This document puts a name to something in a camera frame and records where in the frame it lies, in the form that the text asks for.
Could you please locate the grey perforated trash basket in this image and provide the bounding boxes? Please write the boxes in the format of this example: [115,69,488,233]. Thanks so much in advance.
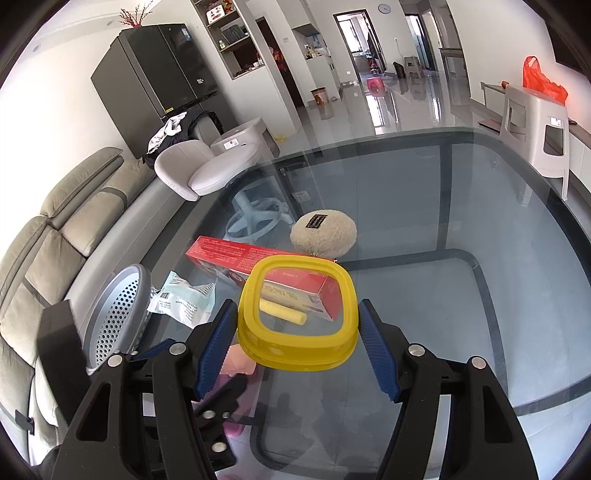
[83,264,151,375]

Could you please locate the yellow foam dart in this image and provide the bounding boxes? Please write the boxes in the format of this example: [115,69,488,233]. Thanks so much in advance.
[259,299,308,326]

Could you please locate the small brown trash bin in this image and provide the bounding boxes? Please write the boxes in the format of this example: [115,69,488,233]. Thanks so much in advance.
[311,87,329,107]

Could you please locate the white green plastic wrapper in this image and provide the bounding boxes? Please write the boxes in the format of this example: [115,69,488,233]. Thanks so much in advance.
[147,271,215,328]

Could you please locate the red toothpaste box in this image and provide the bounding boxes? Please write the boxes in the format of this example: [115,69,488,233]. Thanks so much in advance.
[185,235,346,322]

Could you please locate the grey leather sofa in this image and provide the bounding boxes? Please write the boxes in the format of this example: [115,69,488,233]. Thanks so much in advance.
[1,147,184,465]

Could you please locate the white swivel stool chair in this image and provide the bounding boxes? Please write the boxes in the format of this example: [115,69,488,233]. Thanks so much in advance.
[154,140,294,244]

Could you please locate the cream wool polishing pad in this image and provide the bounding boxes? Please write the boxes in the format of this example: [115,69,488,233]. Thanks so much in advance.
[290,210,358,259]

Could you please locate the pile of clothes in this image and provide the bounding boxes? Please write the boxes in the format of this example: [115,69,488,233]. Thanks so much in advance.
[141,106,223,168]

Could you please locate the white plastic step stool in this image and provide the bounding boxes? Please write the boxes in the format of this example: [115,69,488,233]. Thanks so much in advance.
[209,118,280,160]

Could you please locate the dark grey refrigerator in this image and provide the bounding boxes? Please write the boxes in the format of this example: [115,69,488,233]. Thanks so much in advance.
[91,23,238,158]

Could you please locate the white plastic stool right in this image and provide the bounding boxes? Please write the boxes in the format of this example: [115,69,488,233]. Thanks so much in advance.
[500,85,570,200]

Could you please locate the orange plastic bag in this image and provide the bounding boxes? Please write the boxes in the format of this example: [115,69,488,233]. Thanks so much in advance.
[522,56,568,105]

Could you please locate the built-in wall shelf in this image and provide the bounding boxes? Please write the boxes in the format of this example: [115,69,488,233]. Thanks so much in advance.
[192,0,264,79]

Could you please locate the round wall clock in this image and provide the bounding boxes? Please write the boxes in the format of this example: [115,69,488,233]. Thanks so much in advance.
[378,3,392,15]

